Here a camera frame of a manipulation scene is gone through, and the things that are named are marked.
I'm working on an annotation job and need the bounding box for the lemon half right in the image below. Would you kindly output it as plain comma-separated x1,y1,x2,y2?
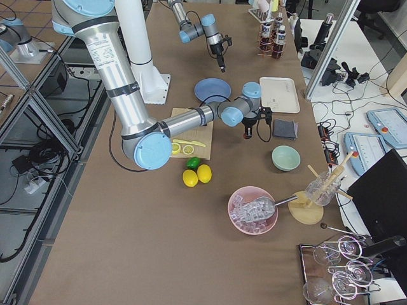
182,144,195,156

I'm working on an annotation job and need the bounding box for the green bowl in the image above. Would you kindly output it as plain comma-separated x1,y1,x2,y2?
272,146,301,172

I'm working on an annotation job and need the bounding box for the dark tea bottle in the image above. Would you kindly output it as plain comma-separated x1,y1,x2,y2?
274,12,283,31
272,25,286,59
259,19,272,54

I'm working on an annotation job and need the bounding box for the black thermos bottle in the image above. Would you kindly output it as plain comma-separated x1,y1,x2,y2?
314,13,334,47

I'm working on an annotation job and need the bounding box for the cream rabbit tray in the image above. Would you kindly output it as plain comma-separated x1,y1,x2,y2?
259,76,300,114

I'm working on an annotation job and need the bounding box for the dark tea bottle back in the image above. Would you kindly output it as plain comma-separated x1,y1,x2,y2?
274,12,283,31

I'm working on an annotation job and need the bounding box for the lemon half left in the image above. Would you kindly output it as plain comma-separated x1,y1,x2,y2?
171,142,181,154

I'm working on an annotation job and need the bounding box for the black monitor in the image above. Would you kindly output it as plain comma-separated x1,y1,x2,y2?
347,149,406,241

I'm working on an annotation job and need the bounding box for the metal ice scoop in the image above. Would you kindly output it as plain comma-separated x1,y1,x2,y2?
249,195,298,221

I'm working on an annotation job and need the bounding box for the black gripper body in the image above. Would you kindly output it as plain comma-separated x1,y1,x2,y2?
242,112,258,133
209,43,225,65

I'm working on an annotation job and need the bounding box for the green lime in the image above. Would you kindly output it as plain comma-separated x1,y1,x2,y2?
186,157,200,170

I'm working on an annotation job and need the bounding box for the aluminium frame post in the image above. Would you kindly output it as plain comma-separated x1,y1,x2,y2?
305,0,360,101

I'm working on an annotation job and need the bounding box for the clear glass mug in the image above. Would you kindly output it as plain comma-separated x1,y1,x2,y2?
305,172,340,207

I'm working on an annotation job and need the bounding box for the copper wire bottle rack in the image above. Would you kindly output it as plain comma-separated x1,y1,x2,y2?
258,21,286,59

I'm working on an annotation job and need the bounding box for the wooden cup tree stand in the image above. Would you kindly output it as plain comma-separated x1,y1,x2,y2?
288,151,354,225

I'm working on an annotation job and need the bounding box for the grey folded cloth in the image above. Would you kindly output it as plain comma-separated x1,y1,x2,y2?
273,119,298,140

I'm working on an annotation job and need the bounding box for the yellow plastic knife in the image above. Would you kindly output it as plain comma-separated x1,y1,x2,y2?
172,139,206,147

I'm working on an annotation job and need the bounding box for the pink bowl with ice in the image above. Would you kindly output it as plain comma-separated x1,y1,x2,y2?
228,186,279,235

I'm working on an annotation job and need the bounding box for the wooden cutting board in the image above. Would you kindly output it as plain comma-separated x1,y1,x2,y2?
171,122,214,160

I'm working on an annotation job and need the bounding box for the lemon half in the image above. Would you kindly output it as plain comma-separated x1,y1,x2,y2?
182,144,195,156
171,142,181,154

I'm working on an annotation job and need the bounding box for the yellow lemon near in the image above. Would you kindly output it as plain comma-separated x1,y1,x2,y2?
183,169,198,187

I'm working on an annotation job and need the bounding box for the blue plate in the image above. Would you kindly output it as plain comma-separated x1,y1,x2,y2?
194,78,231,103

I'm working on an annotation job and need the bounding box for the teach pendant near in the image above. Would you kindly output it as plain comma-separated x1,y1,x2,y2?
343,132,390,176

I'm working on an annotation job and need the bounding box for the dark tea bottle middle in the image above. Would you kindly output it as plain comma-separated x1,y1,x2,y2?
259,19,272,54

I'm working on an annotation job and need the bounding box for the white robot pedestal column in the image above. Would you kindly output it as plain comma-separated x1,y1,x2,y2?
115,0,170,105

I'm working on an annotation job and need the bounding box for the dark tea bottle front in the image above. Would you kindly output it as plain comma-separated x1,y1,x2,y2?
272,25,286,59

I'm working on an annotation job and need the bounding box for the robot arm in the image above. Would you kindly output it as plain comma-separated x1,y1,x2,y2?
52,1,261,170
167,1,232,72

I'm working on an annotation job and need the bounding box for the wine glass rack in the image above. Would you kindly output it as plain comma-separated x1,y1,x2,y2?
298,235,381,304

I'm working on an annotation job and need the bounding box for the pink cup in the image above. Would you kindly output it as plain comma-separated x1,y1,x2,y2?
257,0,270,13

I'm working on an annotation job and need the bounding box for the teach pendant far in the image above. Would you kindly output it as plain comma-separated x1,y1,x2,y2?
366,108,407,149

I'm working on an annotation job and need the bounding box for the teach pendant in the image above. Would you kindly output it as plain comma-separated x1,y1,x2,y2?
366,108,407,149
343,132,390,176

